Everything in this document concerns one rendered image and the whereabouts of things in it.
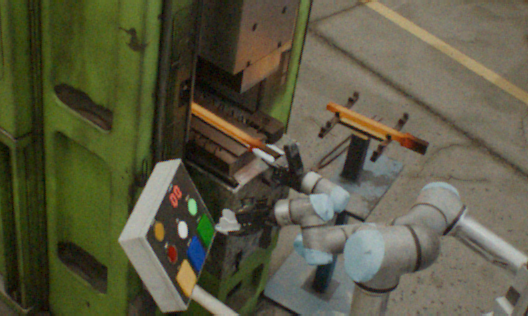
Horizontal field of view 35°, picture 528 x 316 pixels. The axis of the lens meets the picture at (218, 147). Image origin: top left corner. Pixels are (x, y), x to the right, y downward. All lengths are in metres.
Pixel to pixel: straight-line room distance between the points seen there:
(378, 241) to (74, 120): 1.19
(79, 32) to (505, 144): 2.94
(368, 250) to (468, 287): 2.12
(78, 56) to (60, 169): 0.50
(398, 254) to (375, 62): 3.41
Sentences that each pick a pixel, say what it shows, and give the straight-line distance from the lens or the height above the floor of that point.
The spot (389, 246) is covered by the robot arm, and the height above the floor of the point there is 1.45.
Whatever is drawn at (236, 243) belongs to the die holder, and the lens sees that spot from 3.05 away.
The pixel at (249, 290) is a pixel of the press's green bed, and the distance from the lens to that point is 3.54.
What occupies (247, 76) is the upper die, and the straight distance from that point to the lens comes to 2.62.
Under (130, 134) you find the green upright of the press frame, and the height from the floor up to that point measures 1.18.
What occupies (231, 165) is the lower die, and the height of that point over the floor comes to 0.97.
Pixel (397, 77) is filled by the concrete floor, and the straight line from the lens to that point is 5.23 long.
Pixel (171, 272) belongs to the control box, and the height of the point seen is 1.06.
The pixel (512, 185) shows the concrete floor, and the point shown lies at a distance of 4.69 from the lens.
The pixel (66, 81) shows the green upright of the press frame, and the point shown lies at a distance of 2.80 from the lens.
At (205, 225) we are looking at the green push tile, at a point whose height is 1.02.
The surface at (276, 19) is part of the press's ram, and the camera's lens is 2.61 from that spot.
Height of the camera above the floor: 2.81
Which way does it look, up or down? 39 degrees down
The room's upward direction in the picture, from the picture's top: 8 degrees clockwise
